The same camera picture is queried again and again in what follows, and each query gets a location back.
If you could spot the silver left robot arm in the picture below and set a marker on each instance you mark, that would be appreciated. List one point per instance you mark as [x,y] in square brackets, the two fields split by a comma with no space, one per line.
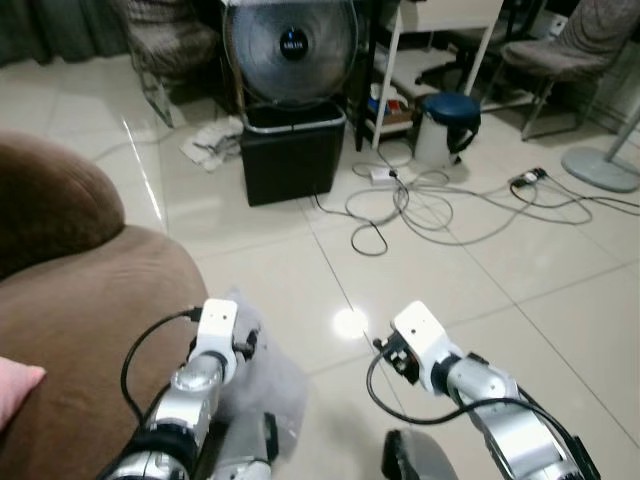
[185,392]

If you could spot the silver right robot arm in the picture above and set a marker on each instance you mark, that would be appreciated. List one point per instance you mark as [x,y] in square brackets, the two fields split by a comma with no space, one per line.
[510,428]

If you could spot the brown fabric sofa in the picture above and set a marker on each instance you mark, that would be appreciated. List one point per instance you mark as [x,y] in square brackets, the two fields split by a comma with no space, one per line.
[90,310]

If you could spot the pink pillow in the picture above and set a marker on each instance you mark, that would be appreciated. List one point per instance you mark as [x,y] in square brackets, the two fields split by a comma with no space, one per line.
[15,385]

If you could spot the grey translucent plastic bag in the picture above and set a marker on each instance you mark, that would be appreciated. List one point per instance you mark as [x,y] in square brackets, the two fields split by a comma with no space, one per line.
[275,385]

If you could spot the black right robot leg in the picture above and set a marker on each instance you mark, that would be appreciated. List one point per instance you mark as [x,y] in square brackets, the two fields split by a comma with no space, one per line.
[405,462]

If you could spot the grey left robot leg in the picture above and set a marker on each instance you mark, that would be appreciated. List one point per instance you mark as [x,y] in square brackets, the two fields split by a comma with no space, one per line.
[245,452]

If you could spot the white power strip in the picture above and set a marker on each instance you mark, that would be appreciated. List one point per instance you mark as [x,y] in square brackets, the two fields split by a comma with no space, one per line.
[383,174]

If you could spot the black plastic box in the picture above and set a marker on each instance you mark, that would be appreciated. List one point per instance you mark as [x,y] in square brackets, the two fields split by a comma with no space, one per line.
[293,155]

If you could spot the white crumpled rag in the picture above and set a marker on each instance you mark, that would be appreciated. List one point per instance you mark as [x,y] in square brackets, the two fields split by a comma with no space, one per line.
[212,142]

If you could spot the black power adapter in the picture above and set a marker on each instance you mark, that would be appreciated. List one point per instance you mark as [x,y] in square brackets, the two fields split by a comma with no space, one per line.
[528,179]

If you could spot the white bucket with blue lid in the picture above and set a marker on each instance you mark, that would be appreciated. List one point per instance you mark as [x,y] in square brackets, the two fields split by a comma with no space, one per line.
[445,125]

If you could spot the black metal shelf rack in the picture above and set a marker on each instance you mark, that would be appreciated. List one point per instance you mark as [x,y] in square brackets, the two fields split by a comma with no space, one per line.
[362,70]

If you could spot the large round metal fan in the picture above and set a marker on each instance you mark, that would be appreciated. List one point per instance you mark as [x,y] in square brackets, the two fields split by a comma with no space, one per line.
[292,50]

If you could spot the black office chair base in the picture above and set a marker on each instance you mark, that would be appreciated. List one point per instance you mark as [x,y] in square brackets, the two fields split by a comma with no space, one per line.
[450,62]

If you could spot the patterned fabric chair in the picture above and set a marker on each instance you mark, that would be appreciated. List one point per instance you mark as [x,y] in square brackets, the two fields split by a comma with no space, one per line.
[170,45]

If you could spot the white table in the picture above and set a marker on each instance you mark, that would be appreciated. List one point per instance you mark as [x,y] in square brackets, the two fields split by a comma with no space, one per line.
[450,12]

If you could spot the grey draped metal chair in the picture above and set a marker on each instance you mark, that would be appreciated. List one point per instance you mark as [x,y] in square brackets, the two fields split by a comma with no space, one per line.
[570,50]

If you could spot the dark curtain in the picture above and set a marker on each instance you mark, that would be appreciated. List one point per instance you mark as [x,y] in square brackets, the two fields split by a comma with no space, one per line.
[55,25]

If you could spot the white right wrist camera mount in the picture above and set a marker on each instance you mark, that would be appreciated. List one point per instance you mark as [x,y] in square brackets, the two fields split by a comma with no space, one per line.
[425,340]

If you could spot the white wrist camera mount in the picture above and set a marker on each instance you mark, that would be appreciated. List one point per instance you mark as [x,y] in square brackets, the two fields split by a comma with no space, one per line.
[215,330]
[425,340]

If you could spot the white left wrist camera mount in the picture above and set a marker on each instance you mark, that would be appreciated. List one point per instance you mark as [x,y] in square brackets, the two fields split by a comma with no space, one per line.
[215,330]

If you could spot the grey pedestal fan base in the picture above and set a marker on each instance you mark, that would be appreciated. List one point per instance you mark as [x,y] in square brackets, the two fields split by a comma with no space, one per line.
[598,168]

